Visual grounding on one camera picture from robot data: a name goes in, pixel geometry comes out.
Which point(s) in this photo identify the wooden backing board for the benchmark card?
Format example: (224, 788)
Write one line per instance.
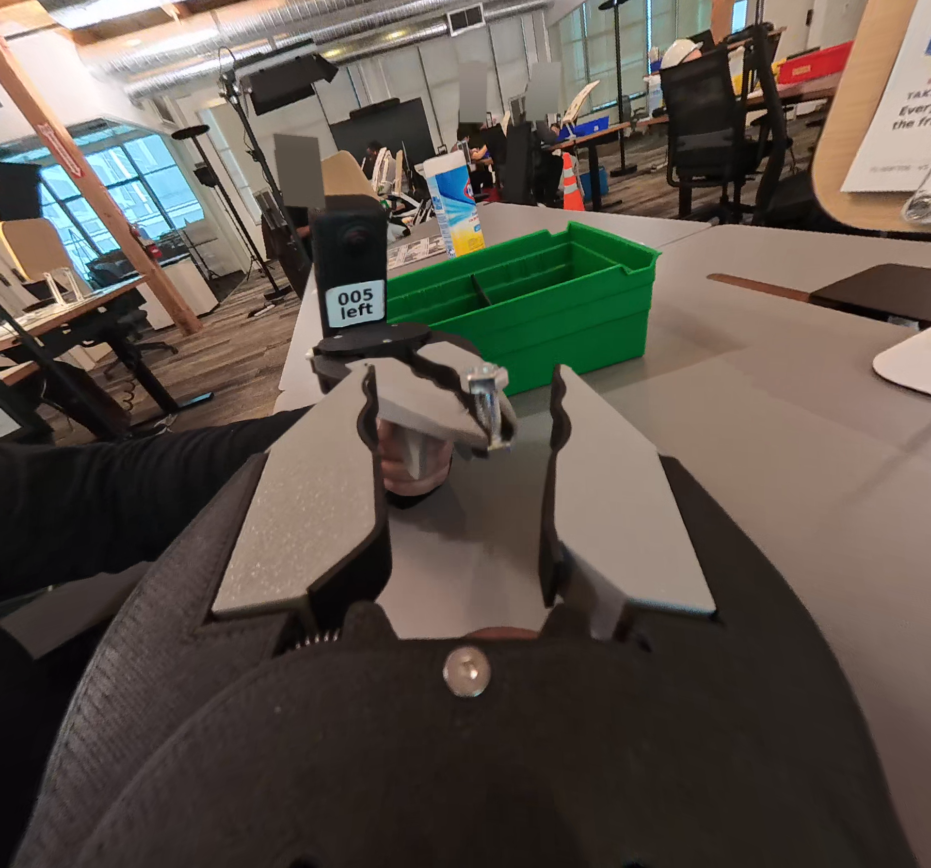
(851, 119)

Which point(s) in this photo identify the steel hex bolt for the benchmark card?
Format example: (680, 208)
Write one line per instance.
(489, 413)

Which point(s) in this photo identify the black floor lamp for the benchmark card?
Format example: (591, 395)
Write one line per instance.
(617, 1)
(190, 132)

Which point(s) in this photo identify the red plastic bin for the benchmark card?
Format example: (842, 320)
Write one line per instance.
(814, 68)

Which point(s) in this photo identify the printed instruction sheet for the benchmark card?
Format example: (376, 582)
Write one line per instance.
(902, 119)

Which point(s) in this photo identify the blue plastic bin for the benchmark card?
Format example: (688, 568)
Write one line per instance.
(589, 126)

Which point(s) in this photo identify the person's dark trousers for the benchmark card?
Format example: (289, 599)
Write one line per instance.
(29, 773)

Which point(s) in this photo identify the green plastic bin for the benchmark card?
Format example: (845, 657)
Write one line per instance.
(582, 330)

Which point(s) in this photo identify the white cabinet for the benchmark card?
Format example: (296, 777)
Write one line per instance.
(182, 286)

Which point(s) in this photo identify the black studio light panel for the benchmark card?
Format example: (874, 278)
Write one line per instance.
(284, 82)

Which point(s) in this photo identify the disinfecting wipes canister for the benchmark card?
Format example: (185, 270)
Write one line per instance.
(458, 220)

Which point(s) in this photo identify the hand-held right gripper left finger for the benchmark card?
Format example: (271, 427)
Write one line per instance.
(305, 519)

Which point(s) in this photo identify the black mesh office chair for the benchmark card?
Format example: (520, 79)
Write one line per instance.
(58, 617)

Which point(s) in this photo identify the large black display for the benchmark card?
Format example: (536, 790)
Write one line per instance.
(385, 130)

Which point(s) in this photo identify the orange white striped traffic cone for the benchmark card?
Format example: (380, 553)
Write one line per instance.
(573, 188)

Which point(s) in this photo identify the white hard hat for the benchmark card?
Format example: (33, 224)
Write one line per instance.
(681, 53)

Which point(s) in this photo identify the black bin divider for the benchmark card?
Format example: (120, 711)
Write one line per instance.
(481, 287)

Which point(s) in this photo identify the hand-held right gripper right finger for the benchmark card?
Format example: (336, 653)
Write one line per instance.
(625, 519)

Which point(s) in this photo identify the black white patterned sheet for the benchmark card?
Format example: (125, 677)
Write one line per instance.
(418, 251)

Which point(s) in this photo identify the wooden board on stand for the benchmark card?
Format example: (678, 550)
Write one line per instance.
(349, 177)

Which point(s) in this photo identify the person's left forearm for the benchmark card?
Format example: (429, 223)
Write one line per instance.
(109, 497)

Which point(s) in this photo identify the wooden office desk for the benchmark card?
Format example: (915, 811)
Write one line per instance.
(65, 308)
(800, 93)

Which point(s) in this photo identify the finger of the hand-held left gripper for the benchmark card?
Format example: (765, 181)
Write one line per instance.
(422, 402)
(451, 359)

